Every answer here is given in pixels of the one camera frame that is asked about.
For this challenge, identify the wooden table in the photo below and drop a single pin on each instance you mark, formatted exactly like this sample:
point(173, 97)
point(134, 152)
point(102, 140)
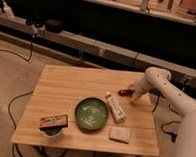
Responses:
point(72, 91)

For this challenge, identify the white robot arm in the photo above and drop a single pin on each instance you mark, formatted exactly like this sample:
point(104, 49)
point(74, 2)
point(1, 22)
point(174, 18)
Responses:
point(159, 79)

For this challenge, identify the orange snack box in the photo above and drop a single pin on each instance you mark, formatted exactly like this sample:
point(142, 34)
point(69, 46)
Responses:
point(53, 121)

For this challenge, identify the pale translucent gripper finger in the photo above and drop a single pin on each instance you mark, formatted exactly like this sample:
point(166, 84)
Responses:
point(134, 97)

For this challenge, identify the green ceramic plate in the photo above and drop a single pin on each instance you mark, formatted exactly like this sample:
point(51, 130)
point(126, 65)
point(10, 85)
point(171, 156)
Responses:
point(91, 113)

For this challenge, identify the red chili pepper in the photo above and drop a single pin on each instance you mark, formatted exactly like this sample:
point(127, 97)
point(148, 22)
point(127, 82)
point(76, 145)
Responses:
point(124, 93)

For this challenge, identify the white tube bottle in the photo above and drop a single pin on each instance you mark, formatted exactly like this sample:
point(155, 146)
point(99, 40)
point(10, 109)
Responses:
point(117, 111)

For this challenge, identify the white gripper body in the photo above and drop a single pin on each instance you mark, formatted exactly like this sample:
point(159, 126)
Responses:
point(142, 86)

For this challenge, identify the black device on ledge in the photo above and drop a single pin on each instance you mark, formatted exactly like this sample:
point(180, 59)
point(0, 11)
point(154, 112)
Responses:
point(55, 26)

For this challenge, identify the white sponge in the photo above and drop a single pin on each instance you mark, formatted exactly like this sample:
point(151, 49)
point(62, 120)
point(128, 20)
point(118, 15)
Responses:
point(120, 134)

